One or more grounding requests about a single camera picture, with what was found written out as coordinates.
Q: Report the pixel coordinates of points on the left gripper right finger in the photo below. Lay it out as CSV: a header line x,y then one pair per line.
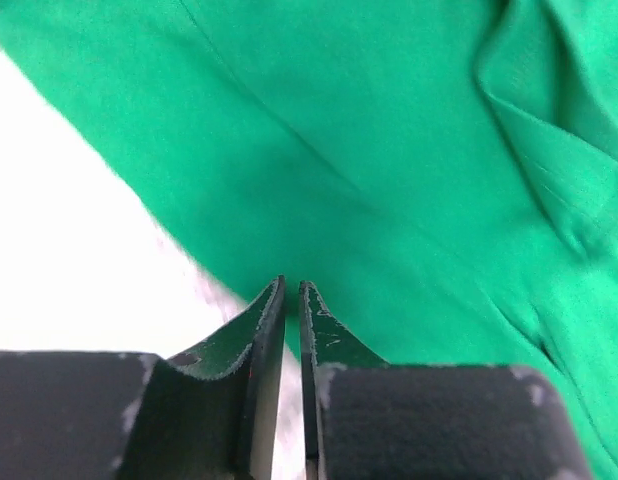
x,y
365,418

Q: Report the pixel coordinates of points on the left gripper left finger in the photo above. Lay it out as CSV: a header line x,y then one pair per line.
x,y
208,412

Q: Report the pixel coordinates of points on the green t-shirt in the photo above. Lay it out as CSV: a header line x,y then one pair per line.
x,y
445,171

